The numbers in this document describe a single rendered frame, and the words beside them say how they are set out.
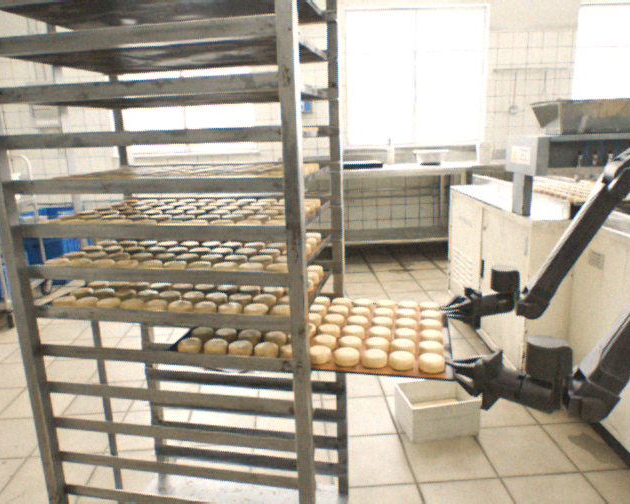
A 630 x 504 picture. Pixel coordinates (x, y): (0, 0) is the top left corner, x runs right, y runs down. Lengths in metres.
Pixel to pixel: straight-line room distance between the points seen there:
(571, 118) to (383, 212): 3.21
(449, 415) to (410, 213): 3.43
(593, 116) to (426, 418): 1.39
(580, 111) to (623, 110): 0.17
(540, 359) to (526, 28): 4.96
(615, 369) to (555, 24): 5.07
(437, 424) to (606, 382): 1.27
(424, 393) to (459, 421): 0.22
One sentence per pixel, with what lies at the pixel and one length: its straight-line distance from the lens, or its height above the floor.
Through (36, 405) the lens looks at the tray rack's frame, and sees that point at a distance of 1.32.
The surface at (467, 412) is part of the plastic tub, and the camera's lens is 2.20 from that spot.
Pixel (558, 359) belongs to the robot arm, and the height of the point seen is 0.85.
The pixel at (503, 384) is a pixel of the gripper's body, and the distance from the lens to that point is 0.97.
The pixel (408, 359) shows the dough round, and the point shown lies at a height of 0.79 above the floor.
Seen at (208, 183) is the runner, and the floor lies 1.14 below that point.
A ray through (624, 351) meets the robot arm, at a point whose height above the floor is 0.87.
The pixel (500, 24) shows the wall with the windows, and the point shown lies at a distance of 5.61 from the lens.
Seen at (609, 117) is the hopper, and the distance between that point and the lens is 2.41.
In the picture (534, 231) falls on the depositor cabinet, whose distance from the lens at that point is 2.27.
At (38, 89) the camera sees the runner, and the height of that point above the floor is 1.33.
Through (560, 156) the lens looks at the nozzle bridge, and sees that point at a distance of 2.36.
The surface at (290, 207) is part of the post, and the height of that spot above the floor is 1.10.
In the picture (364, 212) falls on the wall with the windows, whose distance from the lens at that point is 5.24.
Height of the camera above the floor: 1.23
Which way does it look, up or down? 14 degrees down
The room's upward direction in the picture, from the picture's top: 2 degrees counter-clockwise
